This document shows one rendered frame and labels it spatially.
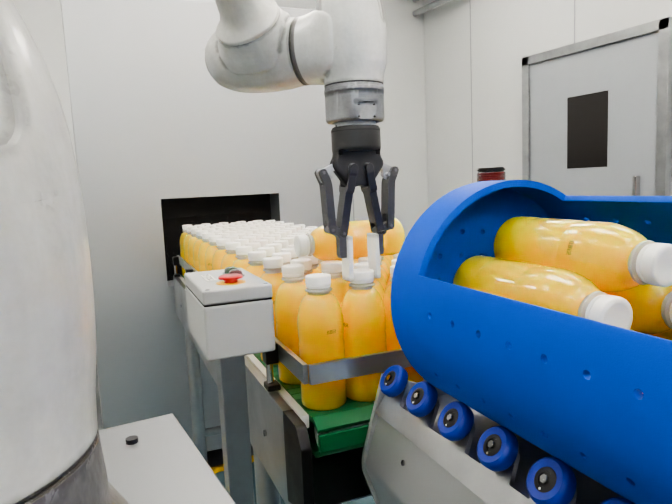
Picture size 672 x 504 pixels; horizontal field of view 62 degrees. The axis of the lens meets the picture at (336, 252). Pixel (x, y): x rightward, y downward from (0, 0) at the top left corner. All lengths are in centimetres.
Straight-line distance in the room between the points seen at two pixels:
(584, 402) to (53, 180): 37
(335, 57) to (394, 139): 513
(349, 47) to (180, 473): 63
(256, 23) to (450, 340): 53
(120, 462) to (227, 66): 66
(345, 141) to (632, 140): 381
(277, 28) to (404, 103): 522
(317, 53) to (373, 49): 8
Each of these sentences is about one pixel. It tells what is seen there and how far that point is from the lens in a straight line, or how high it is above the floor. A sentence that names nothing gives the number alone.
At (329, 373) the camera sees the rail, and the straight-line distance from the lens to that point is 84.
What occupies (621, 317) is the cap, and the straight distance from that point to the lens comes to 55.
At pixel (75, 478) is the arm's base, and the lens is 26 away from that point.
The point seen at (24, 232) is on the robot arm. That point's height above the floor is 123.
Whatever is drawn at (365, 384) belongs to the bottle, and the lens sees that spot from 89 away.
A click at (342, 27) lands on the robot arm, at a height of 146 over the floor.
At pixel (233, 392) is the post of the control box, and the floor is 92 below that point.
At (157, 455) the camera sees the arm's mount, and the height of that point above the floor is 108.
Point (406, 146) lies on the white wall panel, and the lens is 604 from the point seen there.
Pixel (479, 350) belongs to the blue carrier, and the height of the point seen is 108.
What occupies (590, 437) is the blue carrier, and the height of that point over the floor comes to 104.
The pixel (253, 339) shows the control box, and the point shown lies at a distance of 82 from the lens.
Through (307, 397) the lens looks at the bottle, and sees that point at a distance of 88.
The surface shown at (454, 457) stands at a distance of 69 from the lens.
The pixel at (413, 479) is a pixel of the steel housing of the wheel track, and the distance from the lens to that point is 75.
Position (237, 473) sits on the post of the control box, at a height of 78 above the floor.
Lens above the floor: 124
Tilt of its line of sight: 7 degrees down
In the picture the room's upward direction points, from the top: 3 degrees counter-clockwise
